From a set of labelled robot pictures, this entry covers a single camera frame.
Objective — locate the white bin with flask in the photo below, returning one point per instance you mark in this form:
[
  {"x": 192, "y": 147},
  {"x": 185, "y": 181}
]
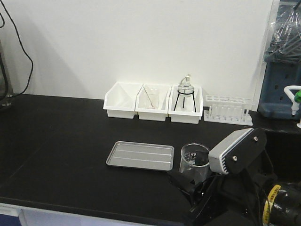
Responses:
[{"x": 185, "y": 109}]

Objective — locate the silver metal tray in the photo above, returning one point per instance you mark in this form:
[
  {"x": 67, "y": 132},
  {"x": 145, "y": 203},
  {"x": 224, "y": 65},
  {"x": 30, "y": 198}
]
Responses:
[{"x": 141, "y": 156}]

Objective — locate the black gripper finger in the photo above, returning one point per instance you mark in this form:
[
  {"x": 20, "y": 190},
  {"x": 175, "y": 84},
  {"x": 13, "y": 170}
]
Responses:
[{"x": 187, "y": 186}]

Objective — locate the round flask on tripod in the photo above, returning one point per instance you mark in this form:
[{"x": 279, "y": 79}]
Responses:
[{"x": 186, "y": 90}]

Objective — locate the white bin with beaker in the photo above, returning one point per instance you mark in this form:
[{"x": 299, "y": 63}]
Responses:
[{"x": 159, "y": 114}]

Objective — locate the white lab faucet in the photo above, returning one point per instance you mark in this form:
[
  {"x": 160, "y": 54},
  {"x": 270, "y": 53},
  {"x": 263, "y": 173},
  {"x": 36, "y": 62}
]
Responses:
[{"x": 294, "y": 94}]

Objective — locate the small beaker with rod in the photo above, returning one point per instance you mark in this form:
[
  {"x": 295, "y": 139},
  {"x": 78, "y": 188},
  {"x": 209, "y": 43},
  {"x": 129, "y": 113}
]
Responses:
[{"x": 150, "y": 98}]

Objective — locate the empty white storage bin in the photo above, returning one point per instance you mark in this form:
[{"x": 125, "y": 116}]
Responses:
[{"x": 120, "y": 100}]

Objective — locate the clear glass beaker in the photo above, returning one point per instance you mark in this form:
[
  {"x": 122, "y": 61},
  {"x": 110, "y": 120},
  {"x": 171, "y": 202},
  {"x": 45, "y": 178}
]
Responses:
[{"x": 194, "y": 162}]

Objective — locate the blue drying rack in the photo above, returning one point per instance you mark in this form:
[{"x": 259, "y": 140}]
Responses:
[{"x": 282, "y": 56}]

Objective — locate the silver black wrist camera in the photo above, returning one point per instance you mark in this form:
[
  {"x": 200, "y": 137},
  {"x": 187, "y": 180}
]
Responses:
[{"x": 237, "y": 151}]

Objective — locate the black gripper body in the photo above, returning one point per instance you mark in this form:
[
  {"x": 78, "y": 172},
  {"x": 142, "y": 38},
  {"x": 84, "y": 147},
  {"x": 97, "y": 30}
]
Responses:
[{"x": 236, "y": 198}]

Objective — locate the white test tube rack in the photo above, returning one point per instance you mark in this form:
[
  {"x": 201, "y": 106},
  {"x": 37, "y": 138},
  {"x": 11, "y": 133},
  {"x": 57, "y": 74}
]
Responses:
[{"x": 229, "y": 110}]

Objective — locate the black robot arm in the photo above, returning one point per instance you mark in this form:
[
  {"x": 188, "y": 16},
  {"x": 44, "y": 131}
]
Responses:
[{"x": 285, "y": 201}]

